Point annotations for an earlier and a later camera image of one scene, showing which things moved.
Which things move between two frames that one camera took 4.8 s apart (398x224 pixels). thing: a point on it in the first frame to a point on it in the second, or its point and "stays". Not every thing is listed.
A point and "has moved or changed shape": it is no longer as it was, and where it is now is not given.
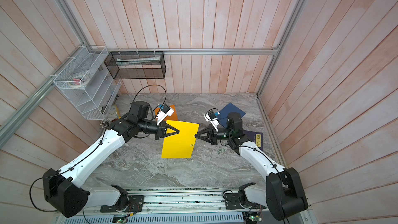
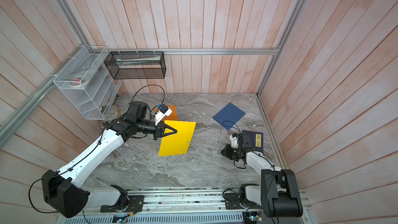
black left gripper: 161,130 stays
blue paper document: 224,112 stays
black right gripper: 213,137 to 227,153
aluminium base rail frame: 178,206 stays
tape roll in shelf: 79,81 stays
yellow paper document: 181,145 has moved or changed shape
